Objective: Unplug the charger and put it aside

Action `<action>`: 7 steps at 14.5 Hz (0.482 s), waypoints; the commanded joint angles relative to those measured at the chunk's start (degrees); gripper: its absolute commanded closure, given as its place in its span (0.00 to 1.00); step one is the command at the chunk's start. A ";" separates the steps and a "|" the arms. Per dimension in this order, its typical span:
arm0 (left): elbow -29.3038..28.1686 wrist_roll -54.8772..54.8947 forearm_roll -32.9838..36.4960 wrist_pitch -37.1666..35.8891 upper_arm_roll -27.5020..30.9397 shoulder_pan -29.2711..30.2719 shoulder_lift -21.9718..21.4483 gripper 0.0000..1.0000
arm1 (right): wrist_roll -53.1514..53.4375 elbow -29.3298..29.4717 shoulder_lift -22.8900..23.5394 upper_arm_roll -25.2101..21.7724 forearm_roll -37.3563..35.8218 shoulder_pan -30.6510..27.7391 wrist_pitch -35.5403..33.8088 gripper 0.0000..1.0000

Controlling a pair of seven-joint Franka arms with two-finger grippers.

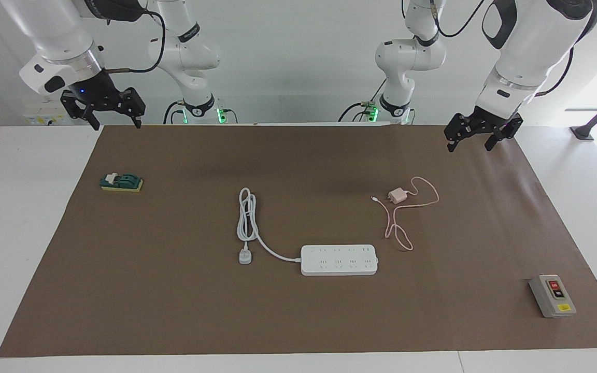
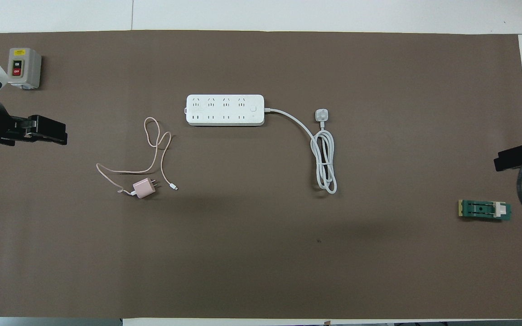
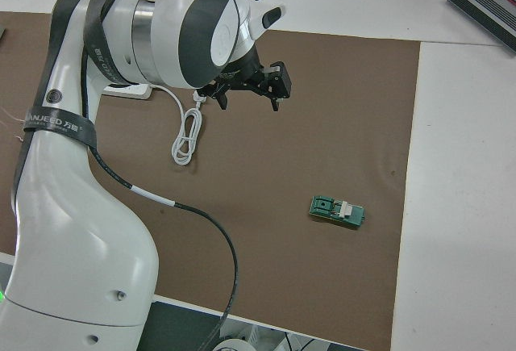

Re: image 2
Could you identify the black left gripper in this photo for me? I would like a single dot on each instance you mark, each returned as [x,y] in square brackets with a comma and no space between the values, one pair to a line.
[18,131]

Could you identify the pink charger adapter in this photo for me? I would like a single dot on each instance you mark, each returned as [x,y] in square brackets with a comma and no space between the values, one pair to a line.
[144,189]

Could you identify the white power strip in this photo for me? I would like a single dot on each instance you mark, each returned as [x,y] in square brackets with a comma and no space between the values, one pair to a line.
[224,110]

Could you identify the green circuit board fixture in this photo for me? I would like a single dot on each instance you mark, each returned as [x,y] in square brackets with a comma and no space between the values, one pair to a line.
[478,209]

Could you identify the brown table mat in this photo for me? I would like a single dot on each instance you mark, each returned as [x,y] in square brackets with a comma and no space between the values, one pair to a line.
[261,253]

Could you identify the grey on-off switch box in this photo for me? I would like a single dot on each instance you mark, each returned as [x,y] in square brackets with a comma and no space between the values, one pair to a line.
[30,68]

